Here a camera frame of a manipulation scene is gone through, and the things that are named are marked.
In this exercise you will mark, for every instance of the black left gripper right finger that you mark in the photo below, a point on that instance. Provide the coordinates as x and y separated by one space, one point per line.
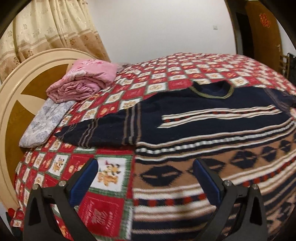
240 212

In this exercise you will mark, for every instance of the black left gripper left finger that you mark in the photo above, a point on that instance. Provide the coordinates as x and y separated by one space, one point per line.
40 222

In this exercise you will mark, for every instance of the navy striped knit sweater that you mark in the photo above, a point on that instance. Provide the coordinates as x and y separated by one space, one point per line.
244 134

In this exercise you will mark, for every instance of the red checkered bear bedspread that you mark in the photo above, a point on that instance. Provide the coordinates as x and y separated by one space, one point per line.
107 208

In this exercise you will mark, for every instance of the grey floral pillow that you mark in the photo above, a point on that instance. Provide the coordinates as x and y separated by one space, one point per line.
44 123

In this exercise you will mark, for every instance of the cream and brown headboard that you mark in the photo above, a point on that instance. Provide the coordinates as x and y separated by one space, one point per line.
22 95

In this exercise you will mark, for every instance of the folded pink quilt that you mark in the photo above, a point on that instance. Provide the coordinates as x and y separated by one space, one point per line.
85 78

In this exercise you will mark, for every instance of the wooden chair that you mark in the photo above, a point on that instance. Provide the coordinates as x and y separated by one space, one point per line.
283 64

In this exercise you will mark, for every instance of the black bag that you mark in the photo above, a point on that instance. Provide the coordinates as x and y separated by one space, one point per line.
292 68

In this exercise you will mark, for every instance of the beige floral curtain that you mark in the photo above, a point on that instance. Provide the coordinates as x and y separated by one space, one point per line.
44 25

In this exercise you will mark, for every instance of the brown wooden door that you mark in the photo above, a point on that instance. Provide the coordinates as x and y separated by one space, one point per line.
256 32

